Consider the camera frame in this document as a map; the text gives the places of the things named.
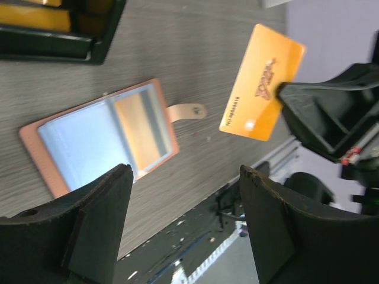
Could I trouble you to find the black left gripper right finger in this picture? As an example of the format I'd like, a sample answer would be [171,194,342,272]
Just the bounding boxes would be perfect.
[239,166,378,283]

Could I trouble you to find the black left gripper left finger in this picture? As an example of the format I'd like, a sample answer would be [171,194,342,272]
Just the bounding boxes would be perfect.
[1,164,133,283]

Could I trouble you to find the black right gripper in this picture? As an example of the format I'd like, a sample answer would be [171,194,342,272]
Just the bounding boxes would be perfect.
[277,63,378,216]

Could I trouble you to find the gold credit card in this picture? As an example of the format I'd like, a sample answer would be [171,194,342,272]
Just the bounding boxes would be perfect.
[219,24,306,141]
[114,89,173,172]

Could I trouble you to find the pink leather card holder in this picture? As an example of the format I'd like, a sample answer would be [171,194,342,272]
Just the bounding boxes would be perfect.
[19,79,207,198]

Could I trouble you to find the black three-compartment card tray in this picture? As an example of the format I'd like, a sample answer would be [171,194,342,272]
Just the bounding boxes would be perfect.
[1,0,127,65]

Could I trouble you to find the gold cards in tray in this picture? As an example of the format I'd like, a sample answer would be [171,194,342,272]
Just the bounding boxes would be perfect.
[1,1,71,32]

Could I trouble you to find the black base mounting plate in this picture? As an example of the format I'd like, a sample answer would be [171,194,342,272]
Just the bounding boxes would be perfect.
[113,177,243,283]

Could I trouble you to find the aluminium frame rail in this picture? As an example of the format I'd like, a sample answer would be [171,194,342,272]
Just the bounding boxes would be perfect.
[254,135,306,181]

